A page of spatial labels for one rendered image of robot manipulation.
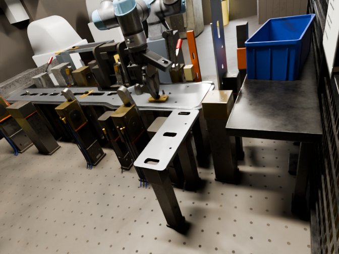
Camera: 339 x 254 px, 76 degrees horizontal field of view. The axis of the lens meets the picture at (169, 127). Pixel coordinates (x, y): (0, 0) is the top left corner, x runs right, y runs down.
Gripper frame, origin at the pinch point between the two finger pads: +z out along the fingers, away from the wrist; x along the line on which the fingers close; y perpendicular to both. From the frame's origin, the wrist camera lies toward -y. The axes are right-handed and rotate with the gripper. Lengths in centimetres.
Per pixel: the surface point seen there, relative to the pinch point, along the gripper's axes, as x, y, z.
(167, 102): 2.4, -5.3, 2.3
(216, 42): 0.5, -26.8, -18.0
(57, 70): -17, 77, -8
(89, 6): -285, 289, -30
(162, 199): 35.1, -15.3, 16.7
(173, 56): -18.7, -1.2, -8.6
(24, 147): 15, 102, 30
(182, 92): -5.4, -8.8, 2.3
